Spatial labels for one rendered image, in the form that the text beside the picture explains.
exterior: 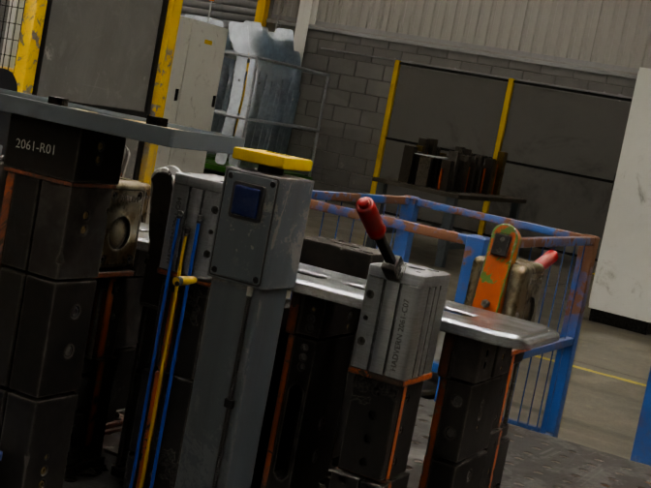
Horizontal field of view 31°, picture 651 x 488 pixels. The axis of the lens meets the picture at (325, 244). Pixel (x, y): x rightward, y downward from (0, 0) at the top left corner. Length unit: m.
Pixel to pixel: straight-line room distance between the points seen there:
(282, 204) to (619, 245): 8.32
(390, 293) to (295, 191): 0.17
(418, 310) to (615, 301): 8.19
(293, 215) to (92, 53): 3.95
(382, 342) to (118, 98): 4.08
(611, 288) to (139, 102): 5.02
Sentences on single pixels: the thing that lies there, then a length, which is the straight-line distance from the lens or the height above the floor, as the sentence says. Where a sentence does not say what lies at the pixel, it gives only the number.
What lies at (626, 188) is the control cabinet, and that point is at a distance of 9.41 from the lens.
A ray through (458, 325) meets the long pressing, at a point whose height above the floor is 1.00.
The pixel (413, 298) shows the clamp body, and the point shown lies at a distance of 1.26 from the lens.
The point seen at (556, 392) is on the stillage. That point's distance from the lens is 4.52.
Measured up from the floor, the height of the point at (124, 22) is 1.43.
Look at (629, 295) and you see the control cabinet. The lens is 9.40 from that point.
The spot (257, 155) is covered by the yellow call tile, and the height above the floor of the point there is 1.16.
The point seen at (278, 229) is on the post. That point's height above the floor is 1.09.
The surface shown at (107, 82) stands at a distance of 5.20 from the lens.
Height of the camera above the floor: 1.21
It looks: 6 degrees down
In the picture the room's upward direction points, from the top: 11 degrees clockwise
